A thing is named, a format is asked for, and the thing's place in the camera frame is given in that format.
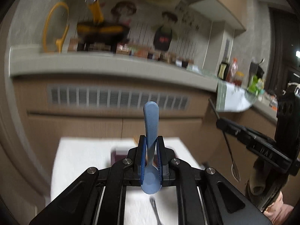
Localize slotted metal spoon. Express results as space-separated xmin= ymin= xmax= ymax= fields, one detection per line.
xmin=208 ymin=98 xmax=241 ymax=182

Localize black handled metal spoon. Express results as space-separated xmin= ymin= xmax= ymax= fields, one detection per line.
xmin=149 ymin=196 xmax=162 ymax=225

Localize blue plastic spoon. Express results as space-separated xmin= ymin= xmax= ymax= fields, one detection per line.
xmin=141 ymin=101 xmax=161 ymax=194

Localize purple plastic utensil caddy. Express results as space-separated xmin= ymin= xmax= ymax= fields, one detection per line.
xmin=110 ymin=146 xmax=130 ymax=166

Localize green items on counter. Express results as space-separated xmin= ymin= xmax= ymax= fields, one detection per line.
xmin=247 ymin=75 xmax=265 ymax=96

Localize green white dish towel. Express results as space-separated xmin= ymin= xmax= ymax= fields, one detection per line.
xmin=216 ymin=81 xmax=257 ymax=112

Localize black utensil holder on counter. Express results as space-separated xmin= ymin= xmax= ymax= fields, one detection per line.
xmin=249 ymin=59 xmax=264 ymax=79

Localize orange lid jar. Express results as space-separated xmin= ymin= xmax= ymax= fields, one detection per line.
xmin=233 ymin=71 xmax=245 ymax=87

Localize dark bottle on counter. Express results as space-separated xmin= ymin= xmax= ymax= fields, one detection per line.
xmin=218 ymin=61 xmax=230 ymax=81

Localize grey ventilation grille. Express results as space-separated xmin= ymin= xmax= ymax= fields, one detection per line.
xmin=48 ymin=84 xmax=190 ymax=111

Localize yellow hose loop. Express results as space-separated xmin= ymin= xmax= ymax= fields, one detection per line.
xmin=42 ymin=1 xmax=70 ymax=54

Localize yellow handled black pan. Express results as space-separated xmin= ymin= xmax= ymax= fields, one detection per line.
xmin=76 ymin=0 xmax=130 ymax=50

